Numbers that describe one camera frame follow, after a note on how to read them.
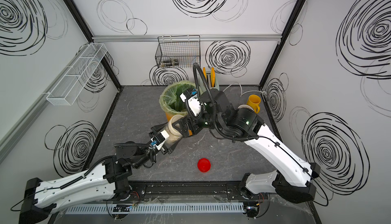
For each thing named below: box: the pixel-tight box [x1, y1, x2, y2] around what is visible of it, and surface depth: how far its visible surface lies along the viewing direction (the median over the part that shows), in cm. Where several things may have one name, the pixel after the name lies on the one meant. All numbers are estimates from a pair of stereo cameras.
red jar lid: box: [197, 157, 212, 174], surface depth 84 cm
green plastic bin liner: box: [158, 80, 197, 115], surface depth 85 cm
